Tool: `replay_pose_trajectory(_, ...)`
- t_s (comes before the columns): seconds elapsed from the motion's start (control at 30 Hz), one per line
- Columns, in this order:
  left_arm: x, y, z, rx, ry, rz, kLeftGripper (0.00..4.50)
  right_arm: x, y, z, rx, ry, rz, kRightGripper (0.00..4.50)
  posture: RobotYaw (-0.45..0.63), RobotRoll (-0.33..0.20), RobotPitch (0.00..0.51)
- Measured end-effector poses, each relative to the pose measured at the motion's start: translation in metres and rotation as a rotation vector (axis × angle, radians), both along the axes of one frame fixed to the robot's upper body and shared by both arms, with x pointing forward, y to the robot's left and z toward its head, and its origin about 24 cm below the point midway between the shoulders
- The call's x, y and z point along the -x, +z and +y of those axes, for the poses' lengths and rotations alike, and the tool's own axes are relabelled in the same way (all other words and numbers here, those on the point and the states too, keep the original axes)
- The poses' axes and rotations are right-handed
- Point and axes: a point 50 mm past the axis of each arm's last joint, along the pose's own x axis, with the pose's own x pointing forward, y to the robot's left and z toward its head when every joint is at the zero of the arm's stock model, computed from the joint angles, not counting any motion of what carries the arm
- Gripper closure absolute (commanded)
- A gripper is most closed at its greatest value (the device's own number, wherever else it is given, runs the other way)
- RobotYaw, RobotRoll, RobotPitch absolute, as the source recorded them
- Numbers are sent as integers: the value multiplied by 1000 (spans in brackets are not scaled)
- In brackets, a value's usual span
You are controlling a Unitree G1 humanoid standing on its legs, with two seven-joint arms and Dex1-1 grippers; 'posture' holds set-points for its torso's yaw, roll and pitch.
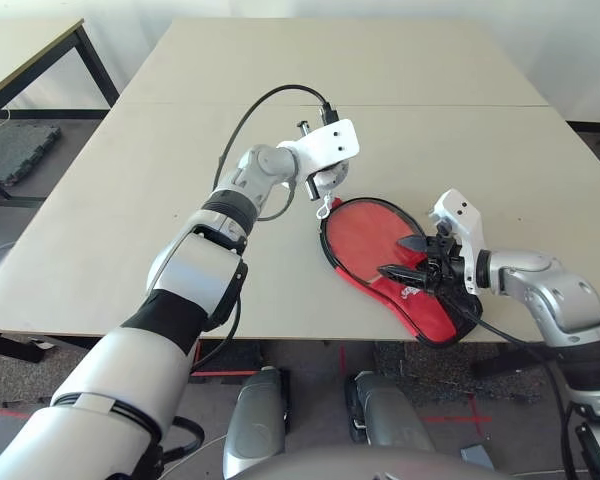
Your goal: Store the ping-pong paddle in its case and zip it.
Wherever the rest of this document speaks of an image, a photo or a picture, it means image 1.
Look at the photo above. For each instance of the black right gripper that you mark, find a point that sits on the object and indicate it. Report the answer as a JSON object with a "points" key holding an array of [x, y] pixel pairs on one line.
{"points": [[445, 270]]}

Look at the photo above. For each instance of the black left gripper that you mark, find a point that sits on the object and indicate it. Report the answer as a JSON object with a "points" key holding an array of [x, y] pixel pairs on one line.
{"points": [[334, 177]]}

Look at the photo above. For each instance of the red black paddle case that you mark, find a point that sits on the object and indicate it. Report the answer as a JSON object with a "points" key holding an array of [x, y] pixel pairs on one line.
{"points": [[425, 315]]}

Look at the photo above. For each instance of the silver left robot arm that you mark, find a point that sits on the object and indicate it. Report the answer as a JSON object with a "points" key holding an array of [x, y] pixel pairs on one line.
{"points": [[200, 270]]}

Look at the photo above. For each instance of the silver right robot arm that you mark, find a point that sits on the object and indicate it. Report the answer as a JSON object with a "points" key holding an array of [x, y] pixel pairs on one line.
{"points": [[555, 295]]}

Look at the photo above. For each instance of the grey robot right leg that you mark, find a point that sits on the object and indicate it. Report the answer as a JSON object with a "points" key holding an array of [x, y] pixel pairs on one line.
{"points": [[392, 415]]}

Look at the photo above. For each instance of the grey robot leg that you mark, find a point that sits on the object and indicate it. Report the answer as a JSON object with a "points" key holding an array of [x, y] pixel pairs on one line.
{"points": [[392, 415], [255, 425]]}

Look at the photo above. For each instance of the small grey box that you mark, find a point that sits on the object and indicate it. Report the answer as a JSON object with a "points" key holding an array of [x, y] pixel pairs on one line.
{"points": [[476, 456]]}

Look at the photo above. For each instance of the grey robot torso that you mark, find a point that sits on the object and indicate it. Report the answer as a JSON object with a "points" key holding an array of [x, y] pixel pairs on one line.
{"points": [[355, 467]]}

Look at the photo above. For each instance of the grey robot left leg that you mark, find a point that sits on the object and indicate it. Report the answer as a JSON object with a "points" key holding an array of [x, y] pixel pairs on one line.
{"points": [[255, 425]]}

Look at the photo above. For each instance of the black foam floor mat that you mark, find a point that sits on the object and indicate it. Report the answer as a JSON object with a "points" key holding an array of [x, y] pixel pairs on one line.
{"points": [[15, 150]]}

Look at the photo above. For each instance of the black framed side table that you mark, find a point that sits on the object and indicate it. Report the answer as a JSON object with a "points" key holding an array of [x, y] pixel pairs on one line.
{"points": [[25, 45]]}

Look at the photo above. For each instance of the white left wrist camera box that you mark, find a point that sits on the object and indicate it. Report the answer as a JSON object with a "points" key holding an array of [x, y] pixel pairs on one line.
{"points": [[330, 142]]}

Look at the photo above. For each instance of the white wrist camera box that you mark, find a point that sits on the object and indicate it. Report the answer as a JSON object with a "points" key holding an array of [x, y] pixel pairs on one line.
{"points": [[462, 215], [330, 142]]}

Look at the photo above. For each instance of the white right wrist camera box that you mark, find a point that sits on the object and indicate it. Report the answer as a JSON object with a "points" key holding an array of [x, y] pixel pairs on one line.
{"points": [[462, 215]]}

